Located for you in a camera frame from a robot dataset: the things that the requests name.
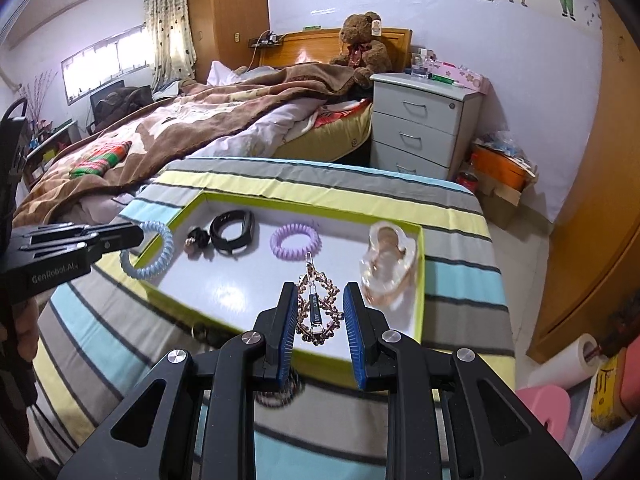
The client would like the white paper roll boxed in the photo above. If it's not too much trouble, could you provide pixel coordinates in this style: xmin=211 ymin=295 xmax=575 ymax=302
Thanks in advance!
xmin=525 ymin=335 xmax=598 ymax=391

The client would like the grey drawer nightstand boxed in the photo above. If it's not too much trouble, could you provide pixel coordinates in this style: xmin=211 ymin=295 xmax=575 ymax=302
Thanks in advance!
xmin=369 ymin=72 xmax=483 ymax=183

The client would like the pink plastic stool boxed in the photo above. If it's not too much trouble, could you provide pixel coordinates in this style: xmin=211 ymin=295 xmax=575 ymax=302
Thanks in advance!
xmin=515 ymin=385 xmax=576 ymax=436

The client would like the yellow mattress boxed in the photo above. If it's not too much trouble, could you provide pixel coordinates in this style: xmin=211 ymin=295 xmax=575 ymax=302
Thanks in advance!
xmin=272 ymin=100 xmax=373 ymax=163

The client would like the wooden bed headboard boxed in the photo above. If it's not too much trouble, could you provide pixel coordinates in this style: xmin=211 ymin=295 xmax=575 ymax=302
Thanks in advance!
xmin=260 ymin=27 xmax=413 ymax=73

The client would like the brown patterned blanket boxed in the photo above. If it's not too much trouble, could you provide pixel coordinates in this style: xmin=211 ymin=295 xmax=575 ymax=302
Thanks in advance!
xmin=12 ymin=62 xmax=373 ymax=231

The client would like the striped bed sheet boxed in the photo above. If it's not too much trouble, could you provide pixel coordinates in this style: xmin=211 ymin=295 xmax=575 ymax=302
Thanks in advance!
xmin=30 ymin=157 xmax=516 ymax=480

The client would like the pink floral box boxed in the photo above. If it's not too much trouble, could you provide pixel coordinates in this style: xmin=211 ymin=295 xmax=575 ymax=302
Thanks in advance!
xmin=432 ymin=59 xmax=488 ymax=93

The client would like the patterned curtain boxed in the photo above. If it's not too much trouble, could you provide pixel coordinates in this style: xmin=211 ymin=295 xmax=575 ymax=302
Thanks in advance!
xmin=144 ymin=0 xmax=197 ymax=93

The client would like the pink plastic container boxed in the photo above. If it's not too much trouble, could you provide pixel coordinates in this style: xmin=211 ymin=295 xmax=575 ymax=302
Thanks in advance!
xmin=617 ymin=345 xmax=640 ymax=421

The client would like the clear hair claw clip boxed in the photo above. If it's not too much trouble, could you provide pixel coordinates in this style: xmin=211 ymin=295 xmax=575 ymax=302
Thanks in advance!
xmin=360 ymin=221 xmax=418 ymax=311

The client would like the black wristband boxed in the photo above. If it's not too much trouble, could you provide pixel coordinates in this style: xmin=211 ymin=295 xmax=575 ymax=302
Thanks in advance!
xmin=209 ymin=210 xmax=257 ymax=257

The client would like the dried branch decoration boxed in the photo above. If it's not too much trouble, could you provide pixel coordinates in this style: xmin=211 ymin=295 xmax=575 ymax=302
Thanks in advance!
xmin=20 ymin=71 xmax=56 ymax=121

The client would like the orange storage box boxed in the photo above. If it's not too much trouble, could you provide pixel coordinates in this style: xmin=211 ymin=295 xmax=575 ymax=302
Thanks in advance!
xmin=472 ymin=145 xmax=533 ymax=193

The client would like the person's left hand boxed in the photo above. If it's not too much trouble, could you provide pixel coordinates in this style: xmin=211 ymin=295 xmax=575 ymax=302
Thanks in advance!
xmin=12 ymin=297 xmax=42 ymax=361

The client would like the black chair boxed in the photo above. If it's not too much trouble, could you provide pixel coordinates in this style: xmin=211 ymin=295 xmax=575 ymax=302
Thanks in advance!
xmin=90 ymin=79 xmax=153 ymax=133

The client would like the green shallow cardboard box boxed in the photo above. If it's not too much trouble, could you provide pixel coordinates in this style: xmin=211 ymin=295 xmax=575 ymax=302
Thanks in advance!
xmin=135 ymin=190 xmax=426 ymax=378

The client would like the yellow tin box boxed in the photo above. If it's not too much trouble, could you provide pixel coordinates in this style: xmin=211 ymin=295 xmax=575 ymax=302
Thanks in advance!
xmin=590 ymin=355 xmax=631 ymax=433

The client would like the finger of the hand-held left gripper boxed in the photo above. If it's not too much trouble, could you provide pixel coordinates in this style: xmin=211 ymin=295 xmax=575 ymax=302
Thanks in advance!
xmin=20 ymin=223 xmax=145 ymax=262
xmin=12 ymin=221 xmax=102 ymax=242

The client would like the purple spiral hair tie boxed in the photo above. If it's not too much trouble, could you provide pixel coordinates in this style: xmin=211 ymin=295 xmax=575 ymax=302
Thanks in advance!
xmin=270 ymin=224 xmax=322 ymax=259

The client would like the large wooden wardrobe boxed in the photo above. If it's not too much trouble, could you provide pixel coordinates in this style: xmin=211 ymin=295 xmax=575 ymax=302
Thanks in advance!
xmin=527 ymin=0 xmax=640 ymax=366

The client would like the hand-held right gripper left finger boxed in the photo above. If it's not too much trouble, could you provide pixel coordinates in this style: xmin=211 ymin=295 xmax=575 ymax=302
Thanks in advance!
xmin=57 ymin=281 xmax=301 ymax=480

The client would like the small dark ornament hair tie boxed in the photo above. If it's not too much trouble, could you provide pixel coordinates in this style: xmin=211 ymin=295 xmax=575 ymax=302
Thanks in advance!
xmin=186 ymin=227 xmax=212 ymax=258

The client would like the window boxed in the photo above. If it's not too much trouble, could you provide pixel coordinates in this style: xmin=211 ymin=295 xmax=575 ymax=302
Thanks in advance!
xmin=61 ymin=22 xmax=151 ymax=107

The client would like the brown teddy bear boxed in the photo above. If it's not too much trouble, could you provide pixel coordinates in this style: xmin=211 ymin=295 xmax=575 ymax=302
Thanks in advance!
xmin=329 ymin=11 xmax=393 ymax=91

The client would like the light blue spiral hair tie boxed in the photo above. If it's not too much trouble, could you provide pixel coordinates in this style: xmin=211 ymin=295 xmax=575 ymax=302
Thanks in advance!
xmin=120 ymin=220 xmax=175 ymax=281

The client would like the brown beaded keychain bracelet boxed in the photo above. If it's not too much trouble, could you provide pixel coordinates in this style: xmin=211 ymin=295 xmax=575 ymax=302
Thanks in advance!
xmin=295 ymin=252 xmax=346 ymax=348

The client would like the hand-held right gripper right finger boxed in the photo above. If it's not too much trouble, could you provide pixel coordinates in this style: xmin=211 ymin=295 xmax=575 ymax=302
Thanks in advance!
xmin=342 ymin=281 xmax=583 ymax=480

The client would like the red green folded cloth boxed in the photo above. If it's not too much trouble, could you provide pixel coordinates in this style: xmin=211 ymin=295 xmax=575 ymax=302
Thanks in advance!
xmin=69 ymin=142 xmax=132 ymax=179

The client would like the tall wooden wardrobe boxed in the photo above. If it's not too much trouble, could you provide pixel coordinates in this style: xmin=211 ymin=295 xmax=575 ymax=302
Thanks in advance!
xmin=186 ymin=0 xmax=271 ymax=83

